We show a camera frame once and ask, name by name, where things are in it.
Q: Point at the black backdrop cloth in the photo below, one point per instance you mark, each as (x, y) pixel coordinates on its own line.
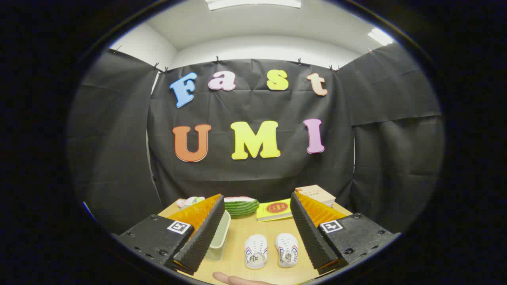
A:
(253, 174)

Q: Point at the white striped shoe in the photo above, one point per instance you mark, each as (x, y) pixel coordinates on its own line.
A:
(286, 249)
(255, 251)

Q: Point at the pink and green plush toy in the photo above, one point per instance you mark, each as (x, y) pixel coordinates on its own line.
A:
(188, 202)

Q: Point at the yellow book with red circle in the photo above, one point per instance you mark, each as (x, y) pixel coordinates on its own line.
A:
(275, 209)

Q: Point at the ceiling light panel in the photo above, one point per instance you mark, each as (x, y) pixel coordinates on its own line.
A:
(380, 36)
(253, 3)

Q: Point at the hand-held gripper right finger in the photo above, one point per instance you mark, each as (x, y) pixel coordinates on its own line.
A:
(311, 237)

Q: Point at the cream fabric storage box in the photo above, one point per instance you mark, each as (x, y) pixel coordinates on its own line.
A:
(218, 245)

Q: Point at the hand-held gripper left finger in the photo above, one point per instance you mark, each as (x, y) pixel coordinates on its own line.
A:
(206, 237)

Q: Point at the watermelon slice plush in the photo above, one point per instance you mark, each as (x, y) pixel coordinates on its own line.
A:
(241, 208)

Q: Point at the white paperback book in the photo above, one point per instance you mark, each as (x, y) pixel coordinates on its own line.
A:
(330, 204)

